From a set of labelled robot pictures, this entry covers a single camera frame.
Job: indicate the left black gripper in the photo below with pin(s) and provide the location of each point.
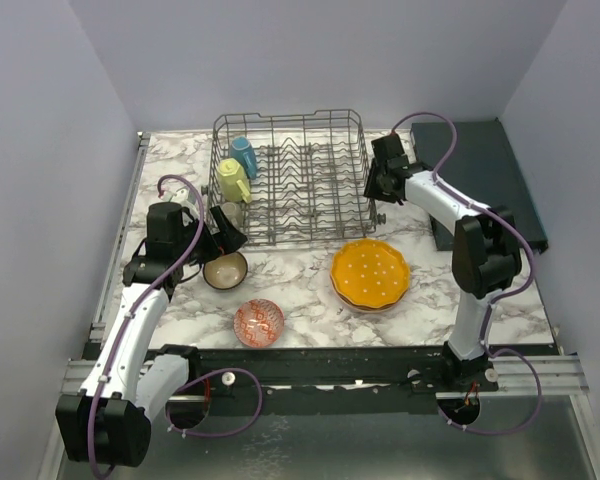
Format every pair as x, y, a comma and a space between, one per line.
228, 237

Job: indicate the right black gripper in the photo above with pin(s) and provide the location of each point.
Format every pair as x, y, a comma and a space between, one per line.
373, 191

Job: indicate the small grey cup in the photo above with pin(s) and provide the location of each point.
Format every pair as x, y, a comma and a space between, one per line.
234, 213

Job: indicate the dark brown cream bowl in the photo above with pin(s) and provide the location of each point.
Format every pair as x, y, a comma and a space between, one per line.
226, 272

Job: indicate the yellow green mug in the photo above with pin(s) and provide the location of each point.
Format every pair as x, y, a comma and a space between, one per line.
233, 181

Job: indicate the grey wire dish rack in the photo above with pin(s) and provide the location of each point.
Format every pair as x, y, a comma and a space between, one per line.
312, 170

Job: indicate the blue floral mug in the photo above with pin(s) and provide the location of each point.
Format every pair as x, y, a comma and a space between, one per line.
243, 152

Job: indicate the red patterned bowl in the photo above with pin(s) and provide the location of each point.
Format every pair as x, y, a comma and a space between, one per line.
258, 323

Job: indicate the orange polka dot plate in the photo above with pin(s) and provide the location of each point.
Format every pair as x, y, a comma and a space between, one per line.
370, 272

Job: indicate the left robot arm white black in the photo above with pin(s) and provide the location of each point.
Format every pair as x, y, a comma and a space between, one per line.
109, 419

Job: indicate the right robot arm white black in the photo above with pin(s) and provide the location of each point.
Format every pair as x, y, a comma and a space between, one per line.
485, 256

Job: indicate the dark blue flat box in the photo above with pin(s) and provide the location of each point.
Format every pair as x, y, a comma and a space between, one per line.
484, 167

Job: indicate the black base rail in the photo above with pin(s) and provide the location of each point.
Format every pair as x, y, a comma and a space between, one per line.
329, 381

